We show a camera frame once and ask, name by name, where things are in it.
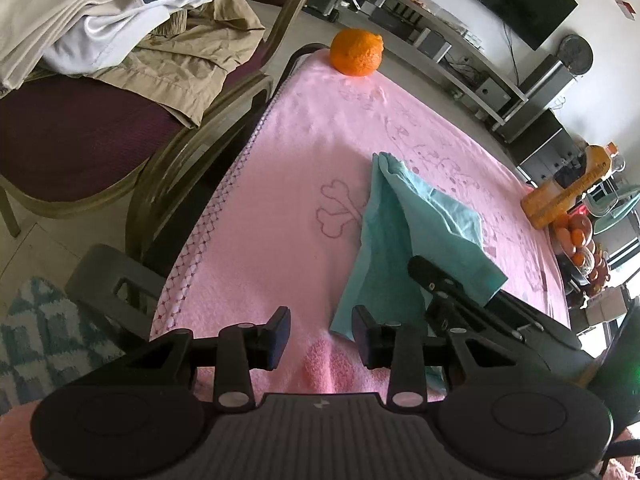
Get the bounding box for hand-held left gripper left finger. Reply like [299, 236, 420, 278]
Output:
[120, 305, 292, 413]

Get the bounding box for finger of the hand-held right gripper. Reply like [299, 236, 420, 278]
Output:
[424, 296, 468, 335]
[407, 255, 531, 345]

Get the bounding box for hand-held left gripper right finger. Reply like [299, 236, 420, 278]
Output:
[351, 305, 540, 411]

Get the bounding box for teal cloth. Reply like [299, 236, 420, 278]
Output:
[329, 151, 508, 391]

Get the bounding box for cardboard box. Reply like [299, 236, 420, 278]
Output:
[585, 290, 637, 327]

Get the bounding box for pile of fruits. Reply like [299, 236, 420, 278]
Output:
[552, 210, 611, 288]

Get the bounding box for orange juice bottle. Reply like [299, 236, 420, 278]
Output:
[521, 144, 613, 228]

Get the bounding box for pink blanket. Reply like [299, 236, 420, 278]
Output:
[150, 52, 573, 406]

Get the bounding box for grey plastic stool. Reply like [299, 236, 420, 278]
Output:
[65, 244, 167, 343]

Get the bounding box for grey cabinet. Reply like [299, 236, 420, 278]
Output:
[495, 55, 577, 142]

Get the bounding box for single orange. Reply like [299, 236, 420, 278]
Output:
[329, 28, 385, 77]

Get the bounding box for grey television stand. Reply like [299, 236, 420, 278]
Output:
[320, 0, 531, 131]

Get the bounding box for teal white patterned rug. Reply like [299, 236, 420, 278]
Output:
[0, 277, 128, 417]

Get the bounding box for black round fan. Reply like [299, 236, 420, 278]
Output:
[557, 34, 594, 77]

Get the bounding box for khaki pants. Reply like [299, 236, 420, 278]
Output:
[90, 0, 266, 129]

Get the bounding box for maroon seat chair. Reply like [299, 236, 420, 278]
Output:
[0, 0, 331, 238]

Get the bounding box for white and blue garment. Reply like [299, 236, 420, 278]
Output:
[44, 0, 218, 76]

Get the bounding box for beige cloth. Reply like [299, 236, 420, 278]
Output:
[0, 0, 168, 92]

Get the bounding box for bronze frame chair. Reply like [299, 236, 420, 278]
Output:
[125, 74, 281, 273]

